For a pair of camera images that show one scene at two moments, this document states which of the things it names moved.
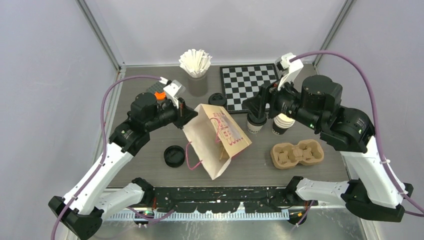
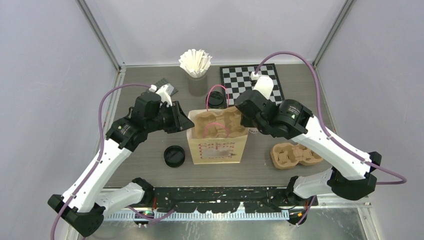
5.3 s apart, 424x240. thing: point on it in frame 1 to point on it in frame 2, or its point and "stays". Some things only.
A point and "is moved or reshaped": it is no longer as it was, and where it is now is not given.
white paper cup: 253,128 stays
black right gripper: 256,104 to 245,122
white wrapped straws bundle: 196,63 stays
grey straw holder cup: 198,87 stays
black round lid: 174,156 stays
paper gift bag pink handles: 215,139 is moved or reshaped
